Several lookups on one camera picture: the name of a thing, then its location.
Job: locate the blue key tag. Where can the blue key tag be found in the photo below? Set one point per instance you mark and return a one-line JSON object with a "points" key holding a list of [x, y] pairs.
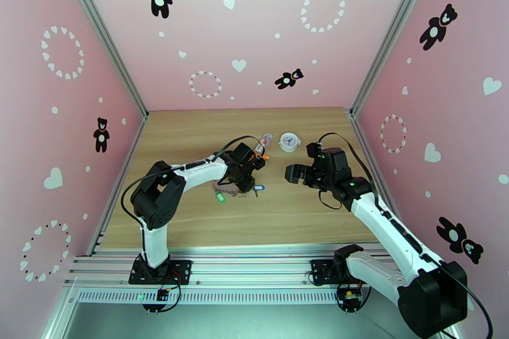
{"points": [[259, 187]]}

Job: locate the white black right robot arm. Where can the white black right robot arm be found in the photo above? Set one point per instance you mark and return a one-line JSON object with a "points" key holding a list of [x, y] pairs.
{"points": [[397, 230]]}

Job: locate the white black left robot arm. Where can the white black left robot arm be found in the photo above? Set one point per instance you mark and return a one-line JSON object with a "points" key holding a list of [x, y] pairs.
{"points": [[155, 242]]}

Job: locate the small white alarm clock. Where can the small white alarm clock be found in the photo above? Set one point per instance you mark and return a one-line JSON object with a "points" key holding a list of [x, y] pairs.
{"points": [[289, 142]]}

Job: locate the small black circuit board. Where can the small black circuit board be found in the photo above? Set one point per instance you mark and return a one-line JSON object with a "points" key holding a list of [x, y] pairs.
{"points": [[350, 296], [162, 295]]}

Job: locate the wide aluminium base rail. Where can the wide aluminium base rail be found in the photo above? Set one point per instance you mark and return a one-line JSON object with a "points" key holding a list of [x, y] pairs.
{"points": [[246, 270]]}

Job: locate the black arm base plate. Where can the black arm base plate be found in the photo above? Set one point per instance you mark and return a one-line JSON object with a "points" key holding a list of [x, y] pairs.
{"points": [[182, 270], [320, 268]]}

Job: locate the aluminium corner post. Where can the aluminium corner post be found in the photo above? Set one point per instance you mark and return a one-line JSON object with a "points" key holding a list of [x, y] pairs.
{"points": [[393, 31], [104, 35]]}

